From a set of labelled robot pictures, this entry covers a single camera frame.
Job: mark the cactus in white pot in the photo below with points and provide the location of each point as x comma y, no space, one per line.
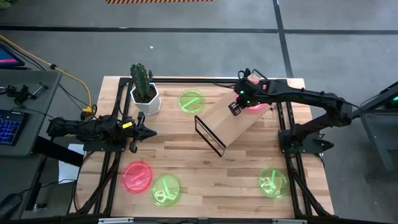
146,105

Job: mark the black clamp tool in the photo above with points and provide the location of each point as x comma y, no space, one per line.
21,93

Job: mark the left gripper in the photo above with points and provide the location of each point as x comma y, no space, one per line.
133,130

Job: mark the green translucent plastic plate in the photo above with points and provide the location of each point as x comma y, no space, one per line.
165,189
273,183

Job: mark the black computer mouse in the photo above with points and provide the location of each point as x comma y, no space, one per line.
9,205

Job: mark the grey desk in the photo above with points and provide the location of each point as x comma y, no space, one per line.
31,102

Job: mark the dark neighbouring workstation frame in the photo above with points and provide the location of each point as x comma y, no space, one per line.
373,130

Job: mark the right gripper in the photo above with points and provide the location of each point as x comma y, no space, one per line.
253,93

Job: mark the wooden shelf with black legs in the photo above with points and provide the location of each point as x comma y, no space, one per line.
224,124

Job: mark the red translucent plastic plate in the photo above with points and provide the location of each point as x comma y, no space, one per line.
136,176
257,107

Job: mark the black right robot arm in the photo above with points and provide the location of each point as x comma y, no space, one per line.
311,98

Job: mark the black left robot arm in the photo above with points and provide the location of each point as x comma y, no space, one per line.
93,127

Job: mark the black aluminium table frame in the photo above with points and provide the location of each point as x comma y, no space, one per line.
192,80

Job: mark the green plate with straight stripe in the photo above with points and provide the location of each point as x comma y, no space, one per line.
191,101

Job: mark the keyboard with blue backlight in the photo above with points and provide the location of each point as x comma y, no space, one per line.
11,127

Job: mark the white paper sheet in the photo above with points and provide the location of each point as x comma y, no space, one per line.
66,171

